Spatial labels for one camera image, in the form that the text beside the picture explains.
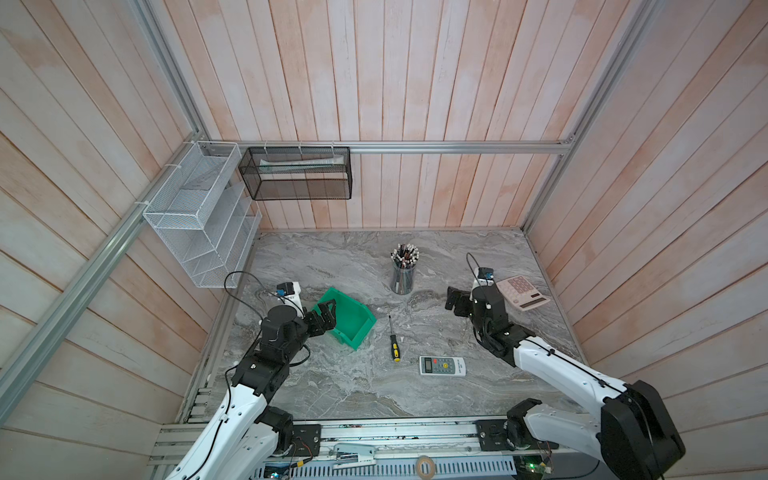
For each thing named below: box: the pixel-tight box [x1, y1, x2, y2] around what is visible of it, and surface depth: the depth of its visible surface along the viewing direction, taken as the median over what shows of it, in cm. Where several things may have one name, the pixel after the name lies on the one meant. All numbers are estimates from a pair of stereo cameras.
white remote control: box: [419, 356, 467, 377], surface depth 86 cm
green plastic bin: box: [312, 287, 378, 351], surface depth 93 cm
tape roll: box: [416, 455, 435, 480], surface depth 72 cm
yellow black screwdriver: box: [388, 315, 401, 363], surface depth 89 cm
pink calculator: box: [496, 275, 551, 311], surface depth 101 cm
